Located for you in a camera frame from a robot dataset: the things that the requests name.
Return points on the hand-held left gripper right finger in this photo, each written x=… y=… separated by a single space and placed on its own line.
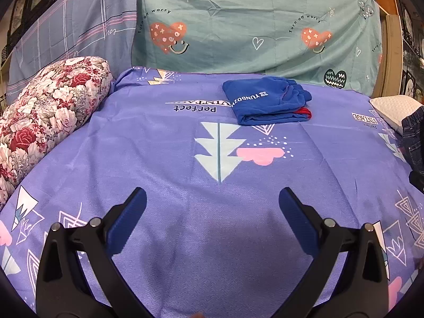
x=298 y=220

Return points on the floral bolster pillow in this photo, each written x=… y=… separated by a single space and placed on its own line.
x=43 y=119

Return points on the green heart-print sheet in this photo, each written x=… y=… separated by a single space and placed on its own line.
x=232 y=33

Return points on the dark blue jeans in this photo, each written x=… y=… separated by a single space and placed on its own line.
x=414 y=139

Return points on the white pillow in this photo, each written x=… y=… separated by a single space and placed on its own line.
x=391 y=109

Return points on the grey-purple plaid sheet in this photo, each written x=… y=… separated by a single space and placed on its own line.
x=82 y=16

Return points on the blue and red pants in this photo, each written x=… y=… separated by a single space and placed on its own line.
x=258 y=102

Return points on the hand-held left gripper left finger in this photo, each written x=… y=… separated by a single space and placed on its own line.
x=129 y=220

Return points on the purple printed bedsheet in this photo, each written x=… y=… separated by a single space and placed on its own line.
x=165 y=172

